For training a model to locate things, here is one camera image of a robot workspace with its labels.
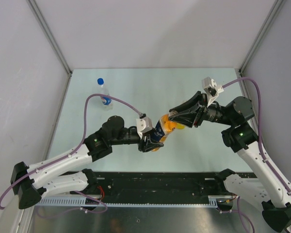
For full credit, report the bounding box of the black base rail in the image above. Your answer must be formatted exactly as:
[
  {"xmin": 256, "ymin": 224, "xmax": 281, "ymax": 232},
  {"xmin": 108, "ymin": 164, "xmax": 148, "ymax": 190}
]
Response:
[{"xmin": 83, "ymin": 172, "xmax": 235, "ymax": 205}]

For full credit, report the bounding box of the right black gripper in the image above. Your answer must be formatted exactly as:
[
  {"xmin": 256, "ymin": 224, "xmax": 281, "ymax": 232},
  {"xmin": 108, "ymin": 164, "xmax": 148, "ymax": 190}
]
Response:
[{"xmin": 169, "ymin": 91, "xmax": 235, "ymax": 128}]

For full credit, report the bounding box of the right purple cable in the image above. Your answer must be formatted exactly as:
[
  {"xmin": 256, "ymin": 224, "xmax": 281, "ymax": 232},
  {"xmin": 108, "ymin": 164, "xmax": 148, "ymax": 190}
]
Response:
[{"xmin": 223, "ymin": 77, "xmax": 291, "ymax": 207}]

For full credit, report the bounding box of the grey cable duct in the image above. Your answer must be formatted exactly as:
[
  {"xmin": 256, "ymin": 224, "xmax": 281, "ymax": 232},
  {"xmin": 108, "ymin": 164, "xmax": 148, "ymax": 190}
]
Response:
[{"xmin": 40, "ymin": 196, "xmax": 220, "ymax": 208}]

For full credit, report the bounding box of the right aluminium frame post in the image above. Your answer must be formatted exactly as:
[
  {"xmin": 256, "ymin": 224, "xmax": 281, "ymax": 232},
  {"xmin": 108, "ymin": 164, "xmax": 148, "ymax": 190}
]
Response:
[{"xmin": 238, "ymin": 0, "xmax": 287, "ymax": 74}]

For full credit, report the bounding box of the clear blue-cap water bottle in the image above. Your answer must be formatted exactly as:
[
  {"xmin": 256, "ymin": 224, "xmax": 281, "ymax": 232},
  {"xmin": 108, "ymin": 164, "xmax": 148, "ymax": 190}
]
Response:
[{"xmin": 97, "ymin": 78, "xmax": 113, "ymax": 110}]

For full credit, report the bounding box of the purple cable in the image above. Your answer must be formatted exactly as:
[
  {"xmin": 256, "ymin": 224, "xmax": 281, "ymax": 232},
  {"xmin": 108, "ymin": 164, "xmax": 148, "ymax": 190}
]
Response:
[
  {"xmin": 223, "ymin": 77, "xmax": 291, "ymax": 207},
  {"xmin": 0, "ymin": 94, "xmax": 146, "ymax": 210}
]

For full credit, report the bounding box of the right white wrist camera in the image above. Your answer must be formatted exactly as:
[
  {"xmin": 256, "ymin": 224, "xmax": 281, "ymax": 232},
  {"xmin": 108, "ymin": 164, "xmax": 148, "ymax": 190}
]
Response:
[{"xmin": 202, "ymin": 77, "xmax": 224, "ymax": 107}]

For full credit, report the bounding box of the left aluminium frame post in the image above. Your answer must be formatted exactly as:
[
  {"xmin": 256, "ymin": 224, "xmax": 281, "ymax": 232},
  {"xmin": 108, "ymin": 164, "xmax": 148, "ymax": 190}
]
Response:
[{"xmin": 26, "ymin": 0, "xmax": 72, "ymax": 75}]

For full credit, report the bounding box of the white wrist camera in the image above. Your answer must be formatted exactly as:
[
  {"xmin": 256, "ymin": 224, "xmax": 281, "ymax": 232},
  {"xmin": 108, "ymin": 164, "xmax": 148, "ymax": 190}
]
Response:
[
  {"xmin": 136, "ymin": 116, "xmax": 153, "ymax": 138},
  {"xmin": 202, "ymin": 77, "xmax": 224, "ymax": 107}
]

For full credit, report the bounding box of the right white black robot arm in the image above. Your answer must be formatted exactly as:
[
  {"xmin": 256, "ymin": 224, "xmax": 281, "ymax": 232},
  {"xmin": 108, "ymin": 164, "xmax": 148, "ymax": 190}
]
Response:
[{"xmin": 169, "ymin": 91, "xmax": 291, "ymax": 233}]

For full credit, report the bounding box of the aluminium frame post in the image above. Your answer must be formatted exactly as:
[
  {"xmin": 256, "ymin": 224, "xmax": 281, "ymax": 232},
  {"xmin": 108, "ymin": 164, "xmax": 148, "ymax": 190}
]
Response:
[
  {"xmin": 26, "ymin": 0, "xmax": 72, "ymax": 75},
  {"xmin": 238, "ymin": 0, "xmax": 287, "ymax": 74}
]

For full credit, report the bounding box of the orange juice bottle yellow cap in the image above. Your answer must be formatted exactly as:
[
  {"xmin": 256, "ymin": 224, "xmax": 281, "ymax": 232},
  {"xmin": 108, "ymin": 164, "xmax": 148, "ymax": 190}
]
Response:
[{"xmin": 151, "ymin": 111, "xmax": 178, "ymax": 143}]

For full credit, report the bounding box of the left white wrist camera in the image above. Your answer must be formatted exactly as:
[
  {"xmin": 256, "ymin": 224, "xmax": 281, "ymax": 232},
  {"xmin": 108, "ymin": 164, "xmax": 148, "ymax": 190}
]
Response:
[{"xmin": 136, "ymin": 116, "xmax": 153, "ymax": 138}]

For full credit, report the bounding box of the yellow honey pomelo drink bottle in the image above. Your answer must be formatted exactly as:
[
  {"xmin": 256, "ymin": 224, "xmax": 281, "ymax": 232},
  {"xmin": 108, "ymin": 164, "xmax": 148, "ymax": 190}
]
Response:
[{"xmin": 176, "ymin": 123, "xmax": 186, "ymax": 130}]

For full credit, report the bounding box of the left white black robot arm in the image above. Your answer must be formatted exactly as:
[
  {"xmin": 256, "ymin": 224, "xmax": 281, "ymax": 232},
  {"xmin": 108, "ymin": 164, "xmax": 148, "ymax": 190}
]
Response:
[{"xmin": 11, "ymin": 116, "xmax": 163, "ymax": 209}]

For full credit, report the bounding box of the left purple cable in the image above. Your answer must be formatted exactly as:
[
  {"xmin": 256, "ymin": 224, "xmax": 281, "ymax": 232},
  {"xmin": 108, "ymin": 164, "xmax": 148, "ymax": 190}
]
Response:
[{"xmin": 0, "ymin": 94, "xmax": 146, "ymax": 210}]

